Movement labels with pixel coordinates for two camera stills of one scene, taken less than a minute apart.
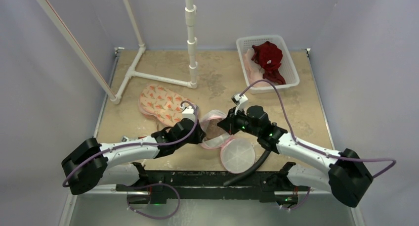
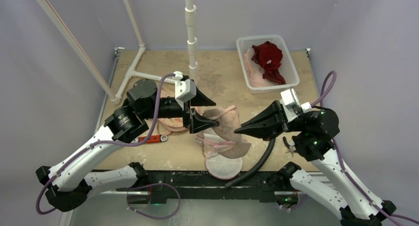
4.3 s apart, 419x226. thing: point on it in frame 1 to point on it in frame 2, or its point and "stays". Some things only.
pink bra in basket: [254, 71] stays
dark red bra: [272, 72] stays
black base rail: [161, 186] stays
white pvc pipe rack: [192, 44] stays
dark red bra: [269, 56] stays
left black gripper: [199, 136] to [196, 122]
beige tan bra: [213, 130] to [228, 119]
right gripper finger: [229, 124] to [267, 124]
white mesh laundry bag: [238, 154] to [220, 166]
